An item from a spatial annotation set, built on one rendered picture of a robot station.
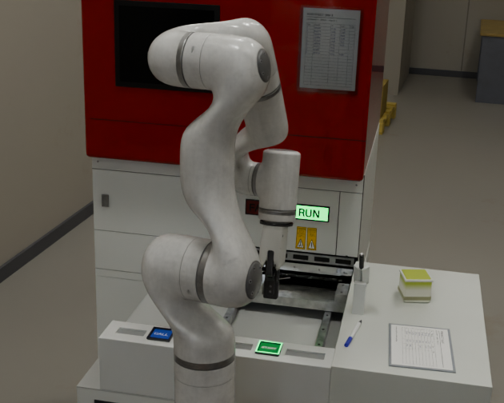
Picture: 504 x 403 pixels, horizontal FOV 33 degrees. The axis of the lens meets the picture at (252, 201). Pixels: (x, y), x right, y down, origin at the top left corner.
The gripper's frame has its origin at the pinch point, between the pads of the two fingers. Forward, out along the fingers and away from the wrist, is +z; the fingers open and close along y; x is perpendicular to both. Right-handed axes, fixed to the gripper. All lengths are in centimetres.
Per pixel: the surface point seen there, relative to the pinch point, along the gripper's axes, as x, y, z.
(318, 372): 12.2, 0.7, 17.5
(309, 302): 3, -50, 14
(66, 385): -106, -140, 84
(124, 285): -56, -64, 19
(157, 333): -27.0, -3.4, 14.7
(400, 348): 29.8, -10.4, 12.8
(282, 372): 4.2, 0.4, 18.7
